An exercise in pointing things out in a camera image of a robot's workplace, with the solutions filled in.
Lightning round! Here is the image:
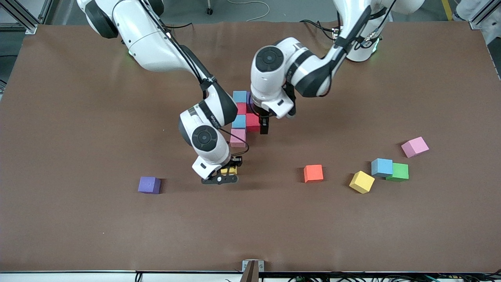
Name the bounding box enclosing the aluminium frame profile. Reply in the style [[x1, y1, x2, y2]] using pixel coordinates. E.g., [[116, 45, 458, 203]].
[[469, 0, 501, 30], [0, 0, 53, 35]]

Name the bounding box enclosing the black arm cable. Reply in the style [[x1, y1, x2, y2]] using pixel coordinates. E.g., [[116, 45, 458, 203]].
[[286, 0, 398, 114], [141, 0, 250, 158]]

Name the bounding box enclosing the orange foam cube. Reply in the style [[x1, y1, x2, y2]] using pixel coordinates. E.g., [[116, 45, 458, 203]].
[[304, 164, 324, 183]]

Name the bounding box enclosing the white floor cable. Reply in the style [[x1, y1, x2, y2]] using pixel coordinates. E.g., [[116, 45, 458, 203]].
[[227, 0, 270, 22]]

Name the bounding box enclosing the white table edge rail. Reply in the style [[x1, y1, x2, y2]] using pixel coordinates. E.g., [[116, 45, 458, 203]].
[[0, 271, 501, 282]]

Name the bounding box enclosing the metal table edge bracket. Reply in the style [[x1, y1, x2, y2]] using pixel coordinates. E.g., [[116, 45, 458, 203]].
[[242, 260, 265, 282]]

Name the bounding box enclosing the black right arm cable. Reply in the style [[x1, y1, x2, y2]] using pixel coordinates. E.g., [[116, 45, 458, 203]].
[[141, 0, 250, 158]]

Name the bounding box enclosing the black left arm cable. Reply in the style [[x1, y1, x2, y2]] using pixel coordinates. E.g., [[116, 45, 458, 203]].
[[286, 0, 398, 114]]

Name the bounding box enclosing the brown table mat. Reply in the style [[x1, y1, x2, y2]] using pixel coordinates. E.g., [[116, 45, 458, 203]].
[[0, 20, 501, 273]]

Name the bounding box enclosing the green foam cube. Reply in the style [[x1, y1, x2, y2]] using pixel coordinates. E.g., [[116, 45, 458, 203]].
[[386, 163, 409, 182]]

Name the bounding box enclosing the pink foam cube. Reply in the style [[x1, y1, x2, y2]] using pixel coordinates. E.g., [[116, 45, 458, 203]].
[[230, 129, 247, 148], [401, 136, 430, 159]]

